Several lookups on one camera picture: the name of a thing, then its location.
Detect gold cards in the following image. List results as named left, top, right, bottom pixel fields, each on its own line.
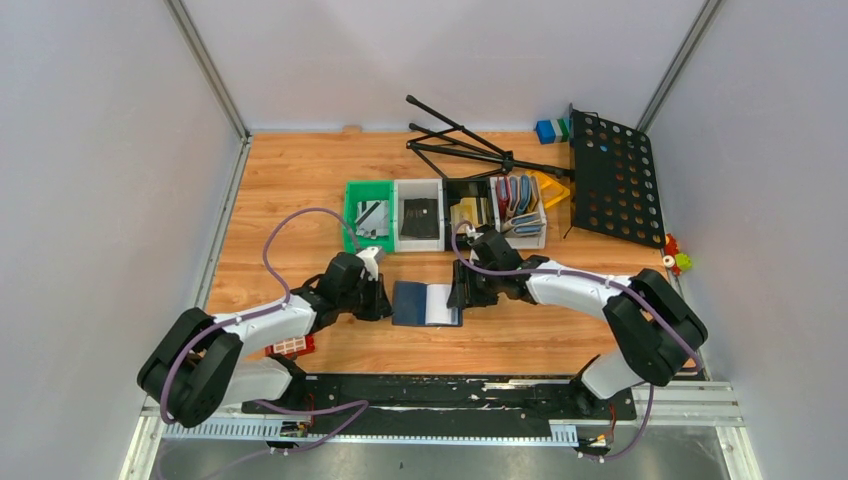
left=449, top=197, right=490, bottom=228

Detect black cards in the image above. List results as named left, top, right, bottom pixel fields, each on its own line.
left=400, top=198, right=440, bottom=240

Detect blue card holder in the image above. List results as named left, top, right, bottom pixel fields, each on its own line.
left=391, top=281, right=463, bottom=327

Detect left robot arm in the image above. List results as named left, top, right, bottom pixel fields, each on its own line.
left=137, top=247, right=392, bottom=428

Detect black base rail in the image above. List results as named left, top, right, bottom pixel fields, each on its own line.
left=242, top=374, right=637, bottom=437

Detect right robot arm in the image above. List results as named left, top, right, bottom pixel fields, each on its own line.
left=448, top=229, right=708, bottom=405

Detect white bin with card holders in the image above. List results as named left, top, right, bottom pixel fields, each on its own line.
left=490, top=174, right=548, bottom=250

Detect silver cards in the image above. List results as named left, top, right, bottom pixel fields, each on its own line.
left=354, top=200, right=390, bottom=239

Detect purple cable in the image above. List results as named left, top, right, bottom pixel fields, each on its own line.
left=450, top=220, right=705, bottom=463
left=158, top=207, right=372, bottom=480

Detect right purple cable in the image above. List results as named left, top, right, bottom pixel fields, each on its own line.
left=450, top=220, right=705, bottom=463

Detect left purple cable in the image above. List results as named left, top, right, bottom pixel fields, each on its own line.
left=158, top=207, right=372, bottom=480

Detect colourful small toy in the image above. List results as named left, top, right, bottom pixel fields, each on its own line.
left=662, top=233, right=693, bottom=277

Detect black music stand tripod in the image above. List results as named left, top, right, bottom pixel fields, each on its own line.
left=405, top=94, right=575, bottom=180

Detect red toy block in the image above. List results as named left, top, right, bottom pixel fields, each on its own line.
left=264, top=335, right=315, bottom=359

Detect blue green white blocks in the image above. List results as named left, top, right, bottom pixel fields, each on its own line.
left=534, top=118, right=572, bottom=145

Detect yellow triangle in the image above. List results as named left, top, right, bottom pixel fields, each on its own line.
left=528, top=171, right=571, bottom=209

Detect green bin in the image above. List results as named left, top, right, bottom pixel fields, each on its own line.
left=342, top=180, right=396, bottom=253

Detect black perforated stand plate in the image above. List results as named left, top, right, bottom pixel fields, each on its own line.
left=569, top=108, right=666, bottom=249

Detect white bin with black cards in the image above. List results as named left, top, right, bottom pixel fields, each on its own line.
left=393, top=179, right=445, bottom=253

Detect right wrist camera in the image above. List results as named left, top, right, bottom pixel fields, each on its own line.
left=457, top=224, right=483, bottom=244

